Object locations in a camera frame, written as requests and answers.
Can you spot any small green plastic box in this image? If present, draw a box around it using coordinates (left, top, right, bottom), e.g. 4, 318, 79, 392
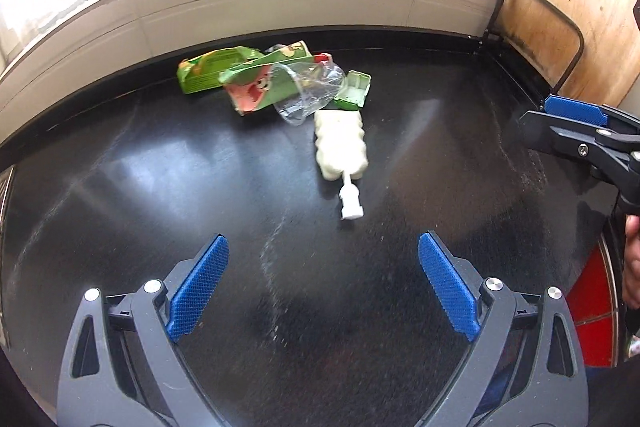
334, 69, 371, 110

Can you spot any green snack packet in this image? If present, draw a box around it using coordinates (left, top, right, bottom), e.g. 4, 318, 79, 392
177, 46, 264, 94

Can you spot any person right hand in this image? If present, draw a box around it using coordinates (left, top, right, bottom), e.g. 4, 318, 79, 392
623, 215, 640, 333

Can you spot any black metal chair frame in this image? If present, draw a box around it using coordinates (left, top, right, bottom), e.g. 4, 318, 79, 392
482, 0, 586, 94

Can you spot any white squeezed plastic bottle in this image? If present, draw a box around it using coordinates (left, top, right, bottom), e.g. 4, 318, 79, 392
314, 109, 369, 220

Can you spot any clear plastic cup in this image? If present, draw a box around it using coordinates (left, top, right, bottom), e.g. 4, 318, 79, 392
270, 61, 345, 126

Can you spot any green cartoon paper bag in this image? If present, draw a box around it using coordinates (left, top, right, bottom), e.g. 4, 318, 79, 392
219, 41, 333, 115

